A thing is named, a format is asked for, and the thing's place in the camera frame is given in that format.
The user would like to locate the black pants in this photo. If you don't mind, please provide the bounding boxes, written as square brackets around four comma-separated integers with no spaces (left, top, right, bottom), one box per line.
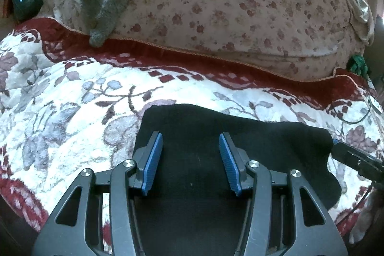
[132,104,343,256]

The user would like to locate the green cloth bundle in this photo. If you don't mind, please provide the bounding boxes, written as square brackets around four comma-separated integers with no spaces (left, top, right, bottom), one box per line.
[346,54,369,79]

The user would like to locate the black cable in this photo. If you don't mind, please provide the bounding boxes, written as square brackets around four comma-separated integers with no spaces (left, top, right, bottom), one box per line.
[328,94,384,223]

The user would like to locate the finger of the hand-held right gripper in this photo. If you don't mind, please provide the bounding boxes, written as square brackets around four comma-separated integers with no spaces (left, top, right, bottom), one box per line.
[331,139,384,182]

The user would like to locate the beige floral pillow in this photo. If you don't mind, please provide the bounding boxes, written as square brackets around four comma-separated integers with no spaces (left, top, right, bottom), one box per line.
[42,0,365,83]

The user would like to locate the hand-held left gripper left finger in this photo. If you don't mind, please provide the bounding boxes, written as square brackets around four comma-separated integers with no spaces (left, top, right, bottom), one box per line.
[31,131,164,256]

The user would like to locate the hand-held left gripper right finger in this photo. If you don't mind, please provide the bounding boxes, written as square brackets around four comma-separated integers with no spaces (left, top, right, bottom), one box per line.
[219,132,348,256]

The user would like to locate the red white floral blanket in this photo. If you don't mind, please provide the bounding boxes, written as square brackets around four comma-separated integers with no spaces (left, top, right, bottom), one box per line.
[0,18,384,253]

